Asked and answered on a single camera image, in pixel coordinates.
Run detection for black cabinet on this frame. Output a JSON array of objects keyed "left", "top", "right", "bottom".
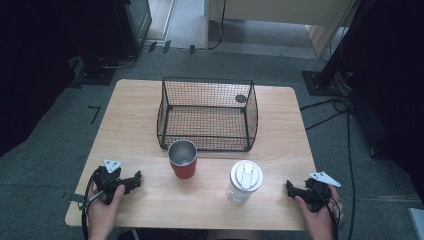
[{"left": 111, "top": 0, "right": 153, "bottom": 58}]

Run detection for right hand-held gripper cable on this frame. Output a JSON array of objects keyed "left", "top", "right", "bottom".
[{"left": 314, "top": 186, "right": 343, "bottom": 240}]

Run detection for black floor tape pieces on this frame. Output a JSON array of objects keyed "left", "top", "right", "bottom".
[{"left": 147, "top": 39, "right": 197, "bottom": 56}]

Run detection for black stand with base plate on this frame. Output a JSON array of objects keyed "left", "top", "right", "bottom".
[{"left": 301, "top": 19, "right": 354, "bottom": 98}]

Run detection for hand-held gripper cable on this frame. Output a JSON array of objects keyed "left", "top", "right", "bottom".
[
  {"left": 314, "top": 186, "right": 343, "bottom": 240},
  {"left": 80, "top": 167, "right": 105, "bottom": 240}
]

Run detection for grey tape strip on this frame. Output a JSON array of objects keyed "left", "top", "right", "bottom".
[{"left": 68, "top": 193, "right": 87, "bottom": 204}]

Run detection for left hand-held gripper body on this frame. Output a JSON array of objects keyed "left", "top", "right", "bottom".
[{"left": 93, "top": 159, "right": 127, "bottom": 205}]

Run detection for person's right hand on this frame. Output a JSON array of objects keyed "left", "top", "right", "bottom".
[{"left": 294, "top": 184, "right": 344, "bottom": 240}]

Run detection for beige desk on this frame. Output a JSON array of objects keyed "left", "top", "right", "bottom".
[{"left": 204, "top": 0, "right": 363, "bottom": 59}]

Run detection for red metal cup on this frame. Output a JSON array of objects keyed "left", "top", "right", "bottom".
[{"left": 167, "top": 139, "right": 198, "bottom": 180}]

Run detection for black stand base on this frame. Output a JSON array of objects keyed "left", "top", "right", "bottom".
[{"left": 67, "top": 55, "right": 117, "bottom": 87}]

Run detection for person's left hand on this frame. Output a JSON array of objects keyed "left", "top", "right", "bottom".
[{"left": 86, "top": 184, "right": 126, "bottom": 240}]

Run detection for dark curtain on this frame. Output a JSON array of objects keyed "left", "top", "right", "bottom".
[
  {"left": 0, "top": 0, "right": 126, "bottom": 158},
  {"left": 339, "top": 0, "right": 424, "bottom": 204}
]

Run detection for long black floor cable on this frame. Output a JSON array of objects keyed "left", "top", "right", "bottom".
[{"left": 345, "top": 109, "right": 357, "bottom": 240}]

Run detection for black cable under desk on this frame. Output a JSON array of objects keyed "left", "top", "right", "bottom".
[{"left": 196, "top": 0, "right": 228, "bottom": 52}]

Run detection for white box corner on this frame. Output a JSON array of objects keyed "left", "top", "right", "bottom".
[{"left": 407, "top": 207, "right": 424, "bottom": 240}]

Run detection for left hand-held gripper cable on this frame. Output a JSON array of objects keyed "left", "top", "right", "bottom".
[{"left": 80, "top": 167, "right": 105, "bottom": 240}]

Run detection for black wire mesh basket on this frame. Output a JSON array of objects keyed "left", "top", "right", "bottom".
[{"left": 156, "top": 77, "right": 259, "bottom": 153}]

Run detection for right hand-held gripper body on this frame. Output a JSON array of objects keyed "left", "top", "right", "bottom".
[{"left": 303, "top": 171, "right": 342, "bottom": 213}]

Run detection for looped black floor cables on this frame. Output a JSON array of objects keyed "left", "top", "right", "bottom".
[{"left": 299, "top": 94, "right": 355, "bottom": 132}]

